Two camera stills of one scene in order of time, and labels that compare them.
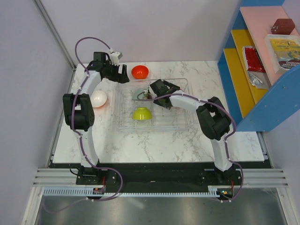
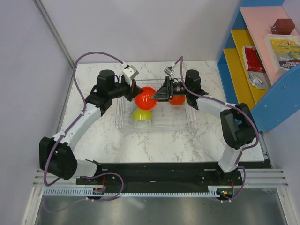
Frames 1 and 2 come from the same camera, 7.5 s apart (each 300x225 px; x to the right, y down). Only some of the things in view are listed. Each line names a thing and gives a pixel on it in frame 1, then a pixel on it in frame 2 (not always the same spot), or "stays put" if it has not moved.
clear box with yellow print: (284, 51) stays put
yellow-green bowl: (142, 113) stays put
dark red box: (282, 26) stays put
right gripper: (156, 101) → (165, 92)
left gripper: (122, 78) → (133, 91)
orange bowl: (139, 72) → (143, 100)
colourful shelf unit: (259, 64) stays put
